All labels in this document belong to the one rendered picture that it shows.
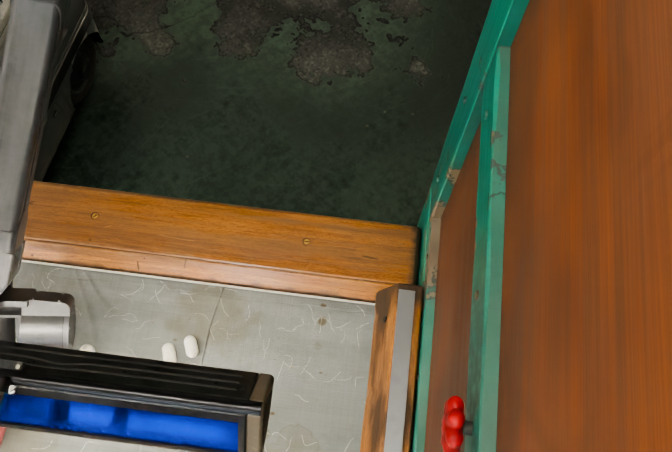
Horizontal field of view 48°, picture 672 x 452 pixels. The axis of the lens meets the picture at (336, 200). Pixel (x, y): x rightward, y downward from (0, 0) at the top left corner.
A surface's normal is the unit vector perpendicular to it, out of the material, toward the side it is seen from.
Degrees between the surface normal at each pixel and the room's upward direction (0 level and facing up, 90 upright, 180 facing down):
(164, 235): 0
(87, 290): 0
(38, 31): 42
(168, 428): 58
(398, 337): 0
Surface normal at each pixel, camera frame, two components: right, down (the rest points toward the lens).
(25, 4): 0.06, 0.40
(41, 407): -0.09, 0.57
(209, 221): 0.02, -0.39
